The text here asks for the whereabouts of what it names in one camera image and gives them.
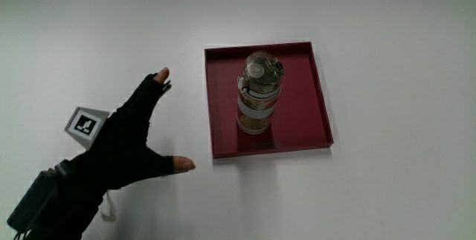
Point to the dark red square tray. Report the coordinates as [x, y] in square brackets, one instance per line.
[297, 121]

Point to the person's left hand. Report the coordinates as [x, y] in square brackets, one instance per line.
[122, 139]

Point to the clear bottle with white band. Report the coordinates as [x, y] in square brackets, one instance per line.
[259, 93]

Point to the black wrist sensor box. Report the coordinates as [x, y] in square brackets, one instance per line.
[35, 199]

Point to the person's left forearm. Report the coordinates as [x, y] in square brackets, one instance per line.
[70, 199]

